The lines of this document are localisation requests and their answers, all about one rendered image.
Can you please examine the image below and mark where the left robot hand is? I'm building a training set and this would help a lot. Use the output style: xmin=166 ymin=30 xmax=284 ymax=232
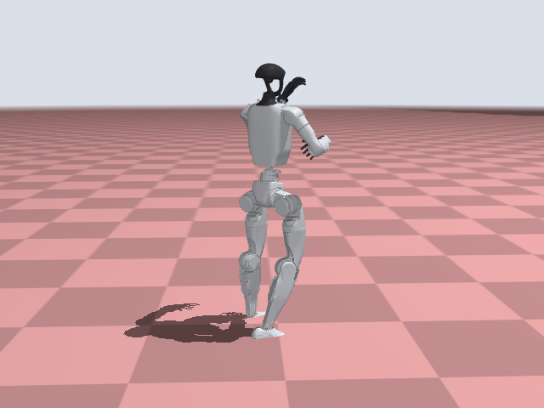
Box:
xmin=276 ymin=77 xmax=306 ymax=103

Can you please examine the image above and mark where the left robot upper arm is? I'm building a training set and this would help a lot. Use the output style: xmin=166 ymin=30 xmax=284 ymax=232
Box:
xmin=240 ymin=104 xmax=252 ymax=129

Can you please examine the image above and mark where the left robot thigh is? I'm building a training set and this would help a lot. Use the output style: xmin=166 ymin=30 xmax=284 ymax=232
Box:
xmin=239 ymin=190 xmax=268 ymax=271

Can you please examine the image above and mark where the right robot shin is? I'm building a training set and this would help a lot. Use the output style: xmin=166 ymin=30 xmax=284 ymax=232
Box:
xmin=262 ymin=261 xmax=299 ymax=331

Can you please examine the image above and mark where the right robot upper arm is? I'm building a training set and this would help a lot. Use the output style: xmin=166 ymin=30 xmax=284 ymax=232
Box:
xmin=281 ymin=106 xmax=326 ymax=157

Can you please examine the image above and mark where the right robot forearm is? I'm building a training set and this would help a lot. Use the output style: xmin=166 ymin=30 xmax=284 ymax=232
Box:
xmin=318 ymin=135 xmax=331 ymax=154

